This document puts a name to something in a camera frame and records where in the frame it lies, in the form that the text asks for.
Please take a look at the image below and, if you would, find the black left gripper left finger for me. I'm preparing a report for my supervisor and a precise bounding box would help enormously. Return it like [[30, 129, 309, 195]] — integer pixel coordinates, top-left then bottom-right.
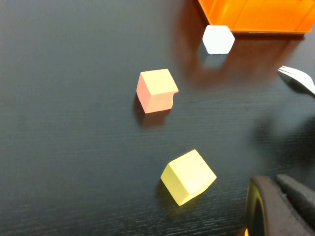
[[245, 175, 315, 236]]

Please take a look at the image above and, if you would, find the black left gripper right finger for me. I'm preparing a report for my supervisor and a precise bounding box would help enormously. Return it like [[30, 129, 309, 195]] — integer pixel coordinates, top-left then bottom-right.
[[275, 174, 315, 222]]

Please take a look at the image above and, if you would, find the white plastic fork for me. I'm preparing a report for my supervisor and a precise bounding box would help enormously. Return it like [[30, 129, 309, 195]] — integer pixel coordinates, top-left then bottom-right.
[[277, 65, 315, 96]]

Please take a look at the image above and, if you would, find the orange plastic cutlery crate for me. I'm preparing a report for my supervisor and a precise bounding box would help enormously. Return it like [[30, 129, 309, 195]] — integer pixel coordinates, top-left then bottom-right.
[[198, 0, 315, 34]]

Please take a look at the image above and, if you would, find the yellow foam cube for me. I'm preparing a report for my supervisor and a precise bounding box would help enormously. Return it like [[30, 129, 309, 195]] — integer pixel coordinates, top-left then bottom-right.
[[160, 149, 217, 207]]

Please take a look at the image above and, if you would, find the orange foam cube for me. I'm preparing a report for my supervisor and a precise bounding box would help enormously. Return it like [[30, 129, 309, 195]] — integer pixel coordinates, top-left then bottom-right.
[[136, 68, 179, 114]]

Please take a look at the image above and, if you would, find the white cube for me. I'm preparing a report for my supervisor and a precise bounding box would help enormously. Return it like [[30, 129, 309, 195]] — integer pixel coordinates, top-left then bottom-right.
[[202, 25, 235, 55]]

